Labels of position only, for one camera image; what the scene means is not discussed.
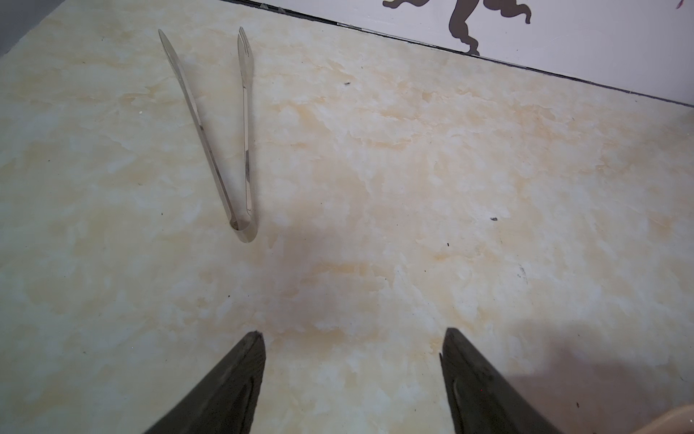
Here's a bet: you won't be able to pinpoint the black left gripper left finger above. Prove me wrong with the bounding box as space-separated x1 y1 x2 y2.
147 331 266 433

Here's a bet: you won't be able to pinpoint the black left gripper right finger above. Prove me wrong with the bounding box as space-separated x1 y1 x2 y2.
439 327 558 433

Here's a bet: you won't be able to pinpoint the pink scalloped fruit bowl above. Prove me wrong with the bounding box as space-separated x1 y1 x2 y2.
634 404 694 434

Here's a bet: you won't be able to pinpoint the silver metal tongs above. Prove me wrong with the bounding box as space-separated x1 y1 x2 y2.
157 27 258 243

